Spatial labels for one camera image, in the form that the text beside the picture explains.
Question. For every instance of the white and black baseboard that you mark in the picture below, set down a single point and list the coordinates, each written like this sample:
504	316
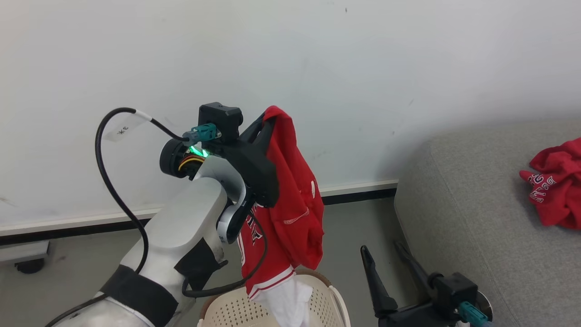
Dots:
363	188

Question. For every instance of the cream perforated laundry basket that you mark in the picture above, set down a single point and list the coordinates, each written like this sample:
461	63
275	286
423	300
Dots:
231	309

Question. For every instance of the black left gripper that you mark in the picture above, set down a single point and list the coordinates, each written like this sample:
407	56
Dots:
254	172

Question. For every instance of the black caster wheel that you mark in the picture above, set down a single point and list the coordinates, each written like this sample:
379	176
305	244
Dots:
29	267

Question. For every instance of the red and white jersey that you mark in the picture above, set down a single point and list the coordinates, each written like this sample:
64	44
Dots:
295	204

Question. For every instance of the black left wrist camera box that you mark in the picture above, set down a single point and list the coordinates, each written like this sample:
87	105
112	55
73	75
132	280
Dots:
222	118

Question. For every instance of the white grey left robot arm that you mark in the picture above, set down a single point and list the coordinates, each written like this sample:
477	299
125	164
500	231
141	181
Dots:
181	222

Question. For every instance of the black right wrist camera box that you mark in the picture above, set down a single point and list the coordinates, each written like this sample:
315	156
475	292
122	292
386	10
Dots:
454	288

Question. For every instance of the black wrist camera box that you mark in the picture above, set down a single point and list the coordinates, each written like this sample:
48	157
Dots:
454	288
222	118

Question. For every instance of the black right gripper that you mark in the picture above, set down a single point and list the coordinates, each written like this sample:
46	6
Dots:
417	318

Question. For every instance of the red printed t-shirt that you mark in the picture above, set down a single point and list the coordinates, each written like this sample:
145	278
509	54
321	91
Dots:
558	190

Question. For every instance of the grey fabric sofa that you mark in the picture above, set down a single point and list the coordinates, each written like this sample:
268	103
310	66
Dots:
476	204

